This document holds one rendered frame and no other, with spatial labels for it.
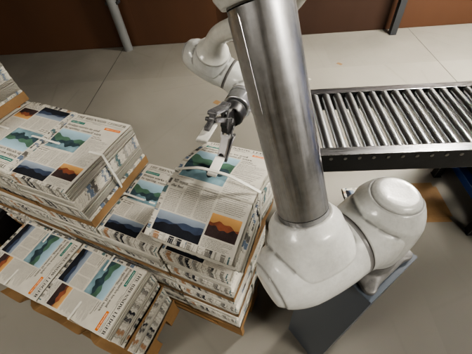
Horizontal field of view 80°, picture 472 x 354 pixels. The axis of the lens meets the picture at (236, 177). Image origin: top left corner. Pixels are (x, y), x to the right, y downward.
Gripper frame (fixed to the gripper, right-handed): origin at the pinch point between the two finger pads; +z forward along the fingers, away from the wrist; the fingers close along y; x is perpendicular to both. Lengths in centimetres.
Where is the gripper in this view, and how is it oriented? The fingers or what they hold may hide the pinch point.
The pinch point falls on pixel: (208, 156)
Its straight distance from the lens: 77.9
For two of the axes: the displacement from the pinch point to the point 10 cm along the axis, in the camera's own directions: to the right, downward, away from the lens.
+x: -9.2, -2.4, 3.1
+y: 1.1, 5.9, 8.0
